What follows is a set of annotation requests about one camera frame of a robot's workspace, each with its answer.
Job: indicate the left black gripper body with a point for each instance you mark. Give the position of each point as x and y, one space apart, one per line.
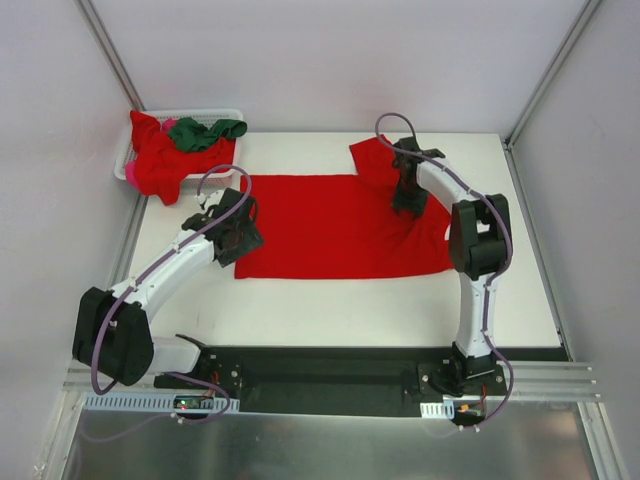
245 242

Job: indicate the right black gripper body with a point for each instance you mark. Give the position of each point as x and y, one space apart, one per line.
409 195

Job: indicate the red t shirt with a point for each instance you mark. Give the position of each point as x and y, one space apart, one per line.
160 167
335 227

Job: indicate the white plastic laundry basket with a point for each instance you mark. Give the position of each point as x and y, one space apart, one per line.
220 178

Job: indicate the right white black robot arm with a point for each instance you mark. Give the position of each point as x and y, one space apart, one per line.
479 247

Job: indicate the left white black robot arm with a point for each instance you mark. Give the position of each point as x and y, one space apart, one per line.
112 333

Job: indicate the red t shirt in basket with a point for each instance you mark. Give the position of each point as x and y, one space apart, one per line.
160 167

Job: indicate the green t shirt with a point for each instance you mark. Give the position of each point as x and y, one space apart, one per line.
191 136

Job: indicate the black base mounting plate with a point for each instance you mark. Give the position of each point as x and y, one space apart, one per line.
349 381

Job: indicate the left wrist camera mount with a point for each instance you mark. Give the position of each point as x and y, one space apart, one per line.
206 200

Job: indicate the right white slotted cable duct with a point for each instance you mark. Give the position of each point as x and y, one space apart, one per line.
444 410

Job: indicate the white slotted cable duct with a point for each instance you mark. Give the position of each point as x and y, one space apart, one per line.
444 410
160 403

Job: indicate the left white slotted cable duct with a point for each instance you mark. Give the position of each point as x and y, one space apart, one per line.
160 403

